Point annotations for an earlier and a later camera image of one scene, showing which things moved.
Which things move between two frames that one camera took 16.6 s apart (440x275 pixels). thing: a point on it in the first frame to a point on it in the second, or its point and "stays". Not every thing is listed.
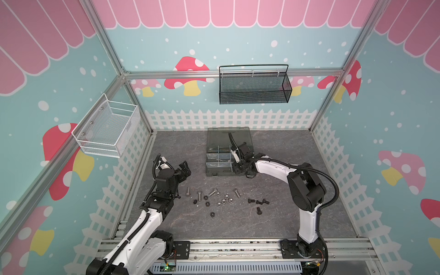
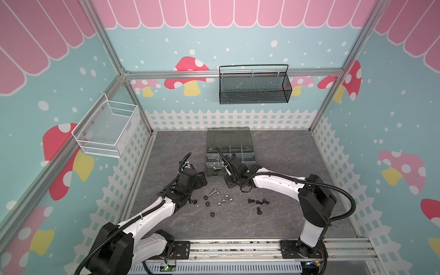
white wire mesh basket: [106, 129] stays
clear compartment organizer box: [219, 158] stays
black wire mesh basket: [250, 88] stays
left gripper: [185, 168] to [198, 181]
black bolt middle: [264, 201] stays
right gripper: [240, 156] to [232, 170]
